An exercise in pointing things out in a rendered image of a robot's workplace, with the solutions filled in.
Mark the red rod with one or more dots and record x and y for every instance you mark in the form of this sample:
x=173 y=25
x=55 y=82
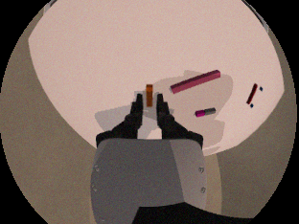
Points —
x=252 y=93

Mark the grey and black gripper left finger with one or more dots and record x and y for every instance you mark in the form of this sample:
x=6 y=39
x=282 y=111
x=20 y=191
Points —
x=128 y=129

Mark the pink rod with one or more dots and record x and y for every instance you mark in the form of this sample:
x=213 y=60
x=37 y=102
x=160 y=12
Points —
x=191 y=82

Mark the grey rod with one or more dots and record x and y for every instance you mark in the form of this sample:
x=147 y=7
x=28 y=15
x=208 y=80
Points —
x=210 y=111

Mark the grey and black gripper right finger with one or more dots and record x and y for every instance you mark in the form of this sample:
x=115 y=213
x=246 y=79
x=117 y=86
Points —
x=170 y=128

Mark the orange rod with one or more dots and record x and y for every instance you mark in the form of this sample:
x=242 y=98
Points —
x=149 y=95

